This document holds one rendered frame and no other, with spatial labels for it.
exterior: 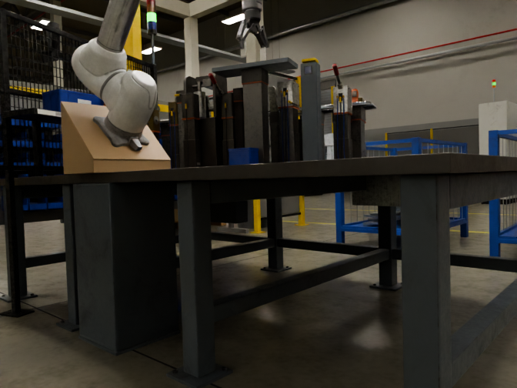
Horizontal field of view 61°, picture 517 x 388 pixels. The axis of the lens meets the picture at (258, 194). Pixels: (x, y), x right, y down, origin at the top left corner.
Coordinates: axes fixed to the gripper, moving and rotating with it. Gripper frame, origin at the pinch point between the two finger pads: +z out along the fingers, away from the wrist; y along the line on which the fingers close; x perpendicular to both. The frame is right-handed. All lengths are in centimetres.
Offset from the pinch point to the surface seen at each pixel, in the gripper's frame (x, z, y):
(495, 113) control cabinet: 57, -57, 804
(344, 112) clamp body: -31.8, 25.6, 24.0
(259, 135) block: -3.3, 34.9, -1.5
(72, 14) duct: 945, -375, 426
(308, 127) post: -25.1, 33.1, 5.0
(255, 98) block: -1.7, 18.8, -2.0
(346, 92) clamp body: -33.1, 17.2, 24.1
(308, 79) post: -25.3, 13.1, 5.1
